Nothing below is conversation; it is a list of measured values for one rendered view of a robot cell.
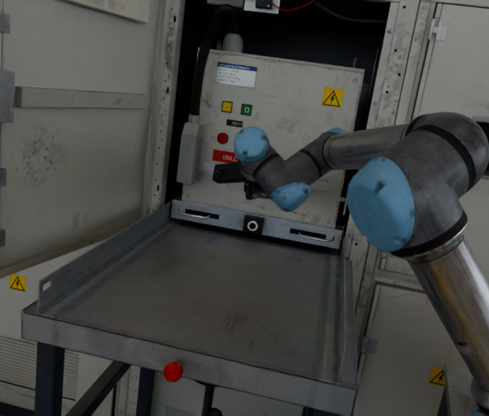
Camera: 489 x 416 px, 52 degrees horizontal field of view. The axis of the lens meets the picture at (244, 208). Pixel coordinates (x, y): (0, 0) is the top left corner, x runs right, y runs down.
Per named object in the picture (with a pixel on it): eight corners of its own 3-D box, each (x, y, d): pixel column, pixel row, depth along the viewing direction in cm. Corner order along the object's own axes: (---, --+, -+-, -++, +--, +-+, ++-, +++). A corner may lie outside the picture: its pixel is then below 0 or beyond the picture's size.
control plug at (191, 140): (191, 185, 145) (198, 125, 141) (176, 182, 146) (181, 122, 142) (199, 181, 153) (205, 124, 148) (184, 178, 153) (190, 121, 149)
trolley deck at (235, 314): (351, 418, 84) (358, 387, 83) (21, 338, 94) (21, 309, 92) (348, 278, 149) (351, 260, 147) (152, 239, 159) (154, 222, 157)
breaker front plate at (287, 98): (332, 234, 150) (363, 71, 139) (181, 205, 158) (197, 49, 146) (332, 232, 152) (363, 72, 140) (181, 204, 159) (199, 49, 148)
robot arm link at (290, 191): (328, 176, 103) (293, 139, 106) (287, 205, 100) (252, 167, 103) (321, 191, 110) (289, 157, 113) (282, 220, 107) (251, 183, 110)
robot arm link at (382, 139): (509, 80, 68) (322, 119, 113) (455, 120, 65) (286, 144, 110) (538, 153, 71) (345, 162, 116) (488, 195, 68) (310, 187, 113)
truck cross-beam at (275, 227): (339, 249, 151) (342, 230, 149) (170, 217, 159) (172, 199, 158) (339, 244, 156) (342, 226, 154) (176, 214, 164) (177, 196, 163)
